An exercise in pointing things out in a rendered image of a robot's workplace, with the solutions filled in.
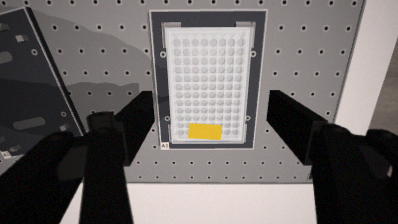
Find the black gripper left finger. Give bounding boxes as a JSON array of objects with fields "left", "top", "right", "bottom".
[{"left": 0, "top": 91, "right": 155, "bottom": 224}]

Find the clear plastic plate lid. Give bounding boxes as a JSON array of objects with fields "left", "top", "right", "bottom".
[{"left": 165, "top": 27, "right": 253, "bottom": 144}]

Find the grey perforated base plate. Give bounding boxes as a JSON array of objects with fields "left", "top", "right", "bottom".
[{"left": 0, "top": 0, "right": 367, "bottom": 185}]

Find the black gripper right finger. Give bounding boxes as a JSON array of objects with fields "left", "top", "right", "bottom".
[{"left": 266, "top": 90, "right": 398, "bottom": 224}]

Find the dark grey rectangular frame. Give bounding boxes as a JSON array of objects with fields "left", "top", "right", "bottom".
[
  {"left": 149, "top": 9, "right": 268, "bottom": 150},
  {"left": 0, "top": 6, "right": 86, "bottom": 159}
]

